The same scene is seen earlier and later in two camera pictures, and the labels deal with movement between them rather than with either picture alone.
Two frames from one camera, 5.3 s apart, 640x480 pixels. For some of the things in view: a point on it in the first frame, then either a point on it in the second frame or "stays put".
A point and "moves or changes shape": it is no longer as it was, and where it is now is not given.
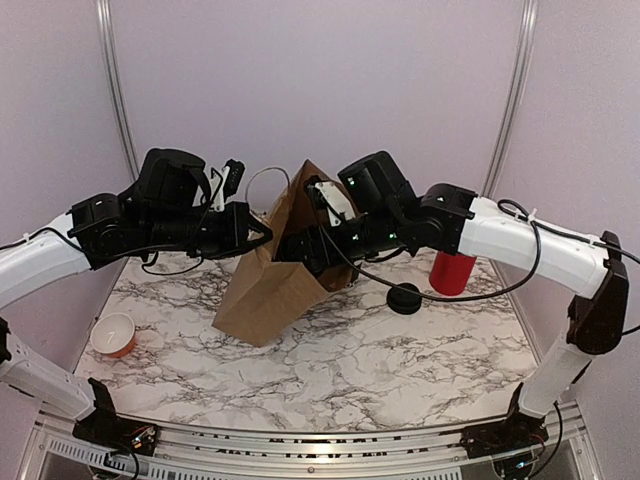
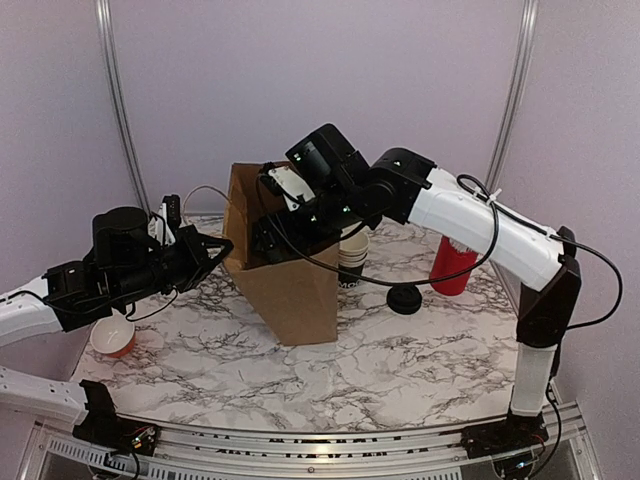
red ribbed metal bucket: x=450 y=272 stays put
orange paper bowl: x=113 y=334 stays put
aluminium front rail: x=190 y=452 stays put
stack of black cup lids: x=404 y=302 stays put
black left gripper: x=236 y=240 → x=193 y=243
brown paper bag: x=260 y=293 moves or changes shape
